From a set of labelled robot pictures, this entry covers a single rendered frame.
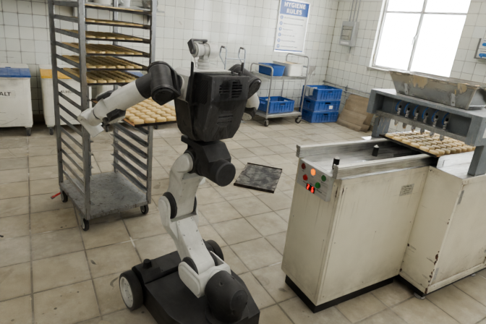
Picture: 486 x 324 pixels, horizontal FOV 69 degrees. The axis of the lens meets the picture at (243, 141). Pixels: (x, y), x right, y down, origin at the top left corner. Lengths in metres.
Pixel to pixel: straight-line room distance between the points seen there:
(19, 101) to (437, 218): 4.20
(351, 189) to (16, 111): 3.86
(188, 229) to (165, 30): 4.00
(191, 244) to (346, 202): 0.82
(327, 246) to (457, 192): 0.78
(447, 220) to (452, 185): 0.20
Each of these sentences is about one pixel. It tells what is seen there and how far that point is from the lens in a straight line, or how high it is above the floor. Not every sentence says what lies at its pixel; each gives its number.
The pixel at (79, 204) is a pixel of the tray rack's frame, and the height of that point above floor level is 0.15.
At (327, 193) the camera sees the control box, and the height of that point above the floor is 0.75.
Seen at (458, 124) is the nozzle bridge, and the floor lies 1.10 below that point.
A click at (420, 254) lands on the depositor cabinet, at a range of 2.48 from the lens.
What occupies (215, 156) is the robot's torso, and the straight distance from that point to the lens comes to 1.58.
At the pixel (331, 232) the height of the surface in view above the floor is 0.55.
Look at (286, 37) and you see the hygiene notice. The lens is 6.56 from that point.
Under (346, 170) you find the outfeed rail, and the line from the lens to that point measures 1.78.
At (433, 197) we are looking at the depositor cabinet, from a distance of 2.33.
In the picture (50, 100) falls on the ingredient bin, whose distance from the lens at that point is 4.72.
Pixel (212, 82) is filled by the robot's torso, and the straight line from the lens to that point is 1.42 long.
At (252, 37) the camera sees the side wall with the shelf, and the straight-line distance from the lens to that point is 6.18.
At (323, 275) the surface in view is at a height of 0.28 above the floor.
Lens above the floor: 1.48
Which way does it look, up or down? 18 degrees down
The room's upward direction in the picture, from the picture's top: 6 degrees clockwise
